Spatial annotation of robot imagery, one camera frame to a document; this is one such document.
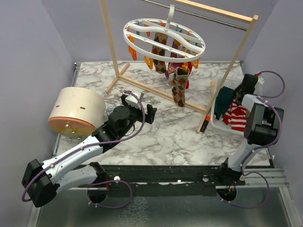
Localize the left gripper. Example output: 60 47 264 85
119 96 157 138

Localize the dark teal sock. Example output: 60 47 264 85
214 86 234 120

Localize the beige argyle sock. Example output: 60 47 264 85
169 68 185 107
152 33 168 74

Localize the wooden hanger rack frame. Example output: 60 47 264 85
98 0 259 134

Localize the white round clip hanger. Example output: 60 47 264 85
123 5 206 64

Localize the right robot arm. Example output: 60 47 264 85
217 73 284 185

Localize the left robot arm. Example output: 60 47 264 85
21 91 157 208

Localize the white plastic basket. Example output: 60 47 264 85
210 77 264 138

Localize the red white striped sock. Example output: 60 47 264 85
223 99 247 132

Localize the yellow highlighter marker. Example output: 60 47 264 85
211 81 215 95

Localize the blue patterned round tin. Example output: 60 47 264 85
106 106 115 116

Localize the black orange highlighter marker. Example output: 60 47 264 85
200 115 210 132

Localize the yellow orange clothespin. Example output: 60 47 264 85
143 56 153 70

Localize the purple yellow striped sock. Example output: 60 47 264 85
165 62 178 79

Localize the red beige reindeer sock front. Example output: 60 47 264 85
177 62 193 89

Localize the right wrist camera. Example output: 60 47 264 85
255 72 265 86

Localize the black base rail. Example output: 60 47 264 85
87 164 245 197

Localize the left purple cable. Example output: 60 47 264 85
21 90 146 203

